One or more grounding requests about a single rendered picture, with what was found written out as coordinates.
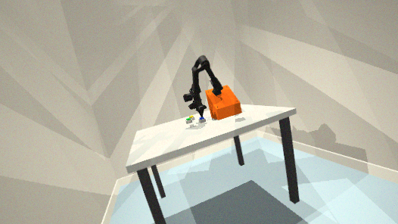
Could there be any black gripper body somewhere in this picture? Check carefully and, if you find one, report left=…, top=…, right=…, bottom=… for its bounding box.
left=193, top=98, right=207, bottom=110

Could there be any blue button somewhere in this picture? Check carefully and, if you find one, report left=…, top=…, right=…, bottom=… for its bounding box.
left=198, top=117, right=206, bottom=123

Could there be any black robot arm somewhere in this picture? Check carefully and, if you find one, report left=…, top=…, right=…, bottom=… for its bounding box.
left=183, top=55, right=223, bottom=109

